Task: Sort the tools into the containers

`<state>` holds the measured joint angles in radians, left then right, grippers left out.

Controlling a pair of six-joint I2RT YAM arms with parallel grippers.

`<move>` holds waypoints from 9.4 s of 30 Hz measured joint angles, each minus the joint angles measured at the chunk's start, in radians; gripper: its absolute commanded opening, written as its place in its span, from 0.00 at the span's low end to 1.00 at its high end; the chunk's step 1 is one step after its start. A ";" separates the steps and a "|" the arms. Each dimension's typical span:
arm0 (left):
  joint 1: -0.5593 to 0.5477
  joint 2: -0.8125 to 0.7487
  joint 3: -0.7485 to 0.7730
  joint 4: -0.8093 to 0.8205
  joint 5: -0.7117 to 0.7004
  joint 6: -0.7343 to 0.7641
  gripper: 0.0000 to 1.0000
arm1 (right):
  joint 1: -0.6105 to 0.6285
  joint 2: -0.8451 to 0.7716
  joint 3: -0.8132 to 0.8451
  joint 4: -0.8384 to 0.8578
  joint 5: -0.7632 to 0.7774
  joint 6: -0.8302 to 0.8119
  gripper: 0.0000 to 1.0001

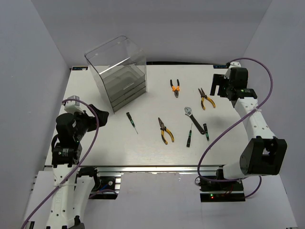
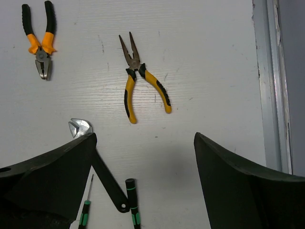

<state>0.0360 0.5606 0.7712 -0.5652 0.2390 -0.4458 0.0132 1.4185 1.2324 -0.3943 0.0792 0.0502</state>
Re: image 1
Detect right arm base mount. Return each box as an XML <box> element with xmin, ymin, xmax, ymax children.
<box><xmin>194</xmin><ymin>177</ymin><xmax>245</xmax><ymax>203</ymax></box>

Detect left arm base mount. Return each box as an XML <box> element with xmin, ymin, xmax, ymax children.
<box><xmin>89</xmin><ymin>167</ymin><xmax>122</xmax><ymax>200</ymax></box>

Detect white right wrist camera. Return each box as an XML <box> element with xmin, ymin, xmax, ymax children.
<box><xmin>226</xmin><ymin>61</ymin><xmax>241</xmax><ymax>69</ymax></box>

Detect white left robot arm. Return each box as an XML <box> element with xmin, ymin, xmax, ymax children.
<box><xmin>46</xmin><ymin>104</ymin><xmax>109</xmax><ymax>229</ymax></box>

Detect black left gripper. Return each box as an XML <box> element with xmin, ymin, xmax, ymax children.
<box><xmin>72</xmin><ymin>104</ymin><xmax>109</xmax><ymax>141</ymax></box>

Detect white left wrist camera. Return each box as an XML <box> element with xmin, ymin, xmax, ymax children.
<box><xmin>63</xmin><ymin>95</ymin><xmax>84</xmax><ymax>114</ymax></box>

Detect black adjustable wrench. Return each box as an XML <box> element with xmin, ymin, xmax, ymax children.
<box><xmin>184</xmin><ymin>107</ymin><xmax>205</xmax><ymax>135</ymax></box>

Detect clear plastic drawer cabinet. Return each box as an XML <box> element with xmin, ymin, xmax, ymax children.
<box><xmin>84</xmin><ymin>35</ymin><xmax>147</xmax><ymax>113</ymax></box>

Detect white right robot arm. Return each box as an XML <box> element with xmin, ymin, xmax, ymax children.
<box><xmin>210</xmin><ymin>67</ymin><xmax>287</xmax><ymax>190</ymax></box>

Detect yellow pliers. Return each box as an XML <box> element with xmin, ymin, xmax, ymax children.
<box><xmin>158</xmin><ymin>117</ymin><xmax>174</xmax><ymax>145</ymax></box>
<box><xmin>198</xmin><ymin>88</ymin><xmax>216</xmax><ymax>110</ymax></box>

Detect green black screwdriver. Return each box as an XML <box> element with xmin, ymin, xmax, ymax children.
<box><xmin>126</xmin><ymin>112</ymin><xmax>138</xmax><ymax>134</ymax></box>
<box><xmin>186</xmin><ymin>124</ymin><xmax>193</xmax><ymax>148</ymax></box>
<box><xmin>203</xmin><ymin>124</ymin><xmax>210</xmax><ymax>145</ymax></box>

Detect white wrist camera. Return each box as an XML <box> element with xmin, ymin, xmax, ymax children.
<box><xmin>63</xmin><ymin>95</ymin><xmax>84</xmax><ymax>114</ymax></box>
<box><xmin>226</xmin><ymin>61</ymin><xmax>241</xmax><ymax>69</ymax></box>

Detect orange handled combination pliers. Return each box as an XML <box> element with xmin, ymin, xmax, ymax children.
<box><xmin>170</xmin><ymin>79</ymin><xmax>180</xmax><ymax>98</ymax></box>

